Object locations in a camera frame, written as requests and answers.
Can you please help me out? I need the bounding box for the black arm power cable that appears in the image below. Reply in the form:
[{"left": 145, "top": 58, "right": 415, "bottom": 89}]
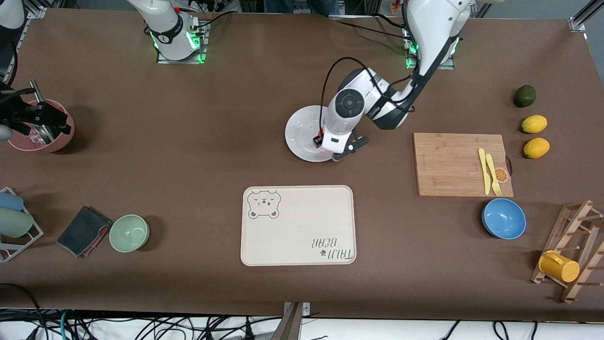
[
  {"left": 328, "top": 17, "right": 409, "bottom": 41},
  {"left": 191, "top": 12, "right": 232, "bottom": 31}
]

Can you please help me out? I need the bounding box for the wooden mug rack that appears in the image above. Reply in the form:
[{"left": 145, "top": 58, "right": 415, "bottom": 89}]
[{"left": 530, "top": 200, "right": 604, "bottom": 304}]

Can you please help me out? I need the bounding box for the yellow plastic fork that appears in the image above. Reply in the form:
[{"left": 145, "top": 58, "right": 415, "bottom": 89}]
[{"left": 485, "top": 153, "right": 503, "bottom": 196}]

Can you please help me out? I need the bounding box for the dark grey cloth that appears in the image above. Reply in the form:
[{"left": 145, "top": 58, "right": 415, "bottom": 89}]
[{"left": 57, "top": 206, "right": 112, "bottom": 258}]

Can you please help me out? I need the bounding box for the light blue cup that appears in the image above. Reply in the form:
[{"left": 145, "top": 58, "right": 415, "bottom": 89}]
[{"left": 0, "top": 191, "right": 24, "bottom": 212}]

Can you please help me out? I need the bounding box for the blue bowl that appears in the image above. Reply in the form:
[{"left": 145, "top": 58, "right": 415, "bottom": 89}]
[{"left": 481, "top": 198, "right": 527, "bottom": 240}]

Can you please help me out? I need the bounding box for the white wire cup rack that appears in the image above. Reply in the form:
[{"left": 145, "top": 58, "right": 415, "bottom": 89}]
[{"left": 0, "top": 187, "right": 44, "bottom": 263}]

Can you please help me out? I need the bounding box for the bamboo cutting board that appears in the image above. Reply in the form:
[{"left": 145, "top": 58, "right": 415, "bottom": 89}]
[{"left": 413, "top": 133, "right": 514, "bottom": 198}]

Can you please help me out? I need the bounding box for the pale green cup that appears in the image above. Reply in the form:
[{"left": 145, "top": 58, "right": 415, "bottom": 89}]
[{"left": 0, "top": 208, "right": 34, "bottom": 238}]

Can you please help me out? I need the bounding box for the cream tray with bear print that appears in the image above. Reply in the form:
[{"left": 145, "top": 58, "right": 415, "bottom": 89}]
[{"left": 240, "top": 185, "right": 357, "bottom": 267}]

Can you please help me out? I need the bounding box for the pink bowl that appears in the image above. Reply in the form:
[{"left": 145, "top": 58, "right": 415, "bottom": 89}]
[{"left": 7, "top": 99, "right": 75, "bottom": 153}]

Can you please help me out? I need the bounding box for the yellow mug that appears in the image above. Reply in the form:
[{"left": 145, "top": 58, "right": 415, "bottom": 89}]
[{"left": 538, "top": 250, "right": 580, "bottom": 283}]

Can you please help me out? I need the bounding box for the yellow plastic knife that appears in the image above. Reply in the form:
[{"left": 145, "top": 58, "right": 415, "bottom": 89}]
[{"left": 478, "top": 148, "right": 492, "bottom": 196}]

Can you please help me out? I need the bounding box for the dark green avocado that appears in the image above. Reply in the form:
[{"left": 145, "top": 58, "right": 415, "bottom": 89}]
[{"left": 514, "top": 85, "right": 537, "bottom": 108}]

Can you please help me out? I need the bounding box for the metal table bracket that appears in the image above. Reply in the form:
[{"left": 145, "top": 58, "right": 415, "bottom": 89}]
[{"left": 283, "top": 302, "right": 310, "bottom": 340}]

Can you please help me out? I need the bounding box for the person in blue jeans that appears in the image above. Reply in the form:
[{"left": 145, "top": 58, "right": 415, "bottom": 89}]
[{"left": 263, "top": 0, "right": 341, "bottom": 17}]

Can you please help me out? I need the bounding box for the pale green bowl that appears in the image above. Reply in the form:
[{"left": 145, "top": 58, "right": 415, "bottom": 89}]
[{"left": 109, "top": 214, "right": 151, "bottom": 253}]

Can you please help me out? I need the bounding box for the white round plate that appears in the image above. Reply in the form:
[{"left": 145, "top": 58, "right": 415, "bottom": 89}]
[{"left": 285, "top": 105, "right": 341, "bottom": 163}]

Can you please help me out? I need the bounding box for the yellow lemon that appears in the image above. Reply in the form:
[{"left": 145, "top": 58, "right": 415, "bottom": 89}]
[
  {"left": 523, "top": 137, "right": 551, "bottom": 159},
  {"left": 521, "top": 115, "right": 548, "bottom": 134}
]

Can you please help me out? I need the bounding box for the metal utensil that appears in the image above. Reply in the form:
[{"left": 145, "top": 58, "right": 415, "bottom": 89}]
[{"left": 29, "top": 80, "right": 55, "bottom": 145}]

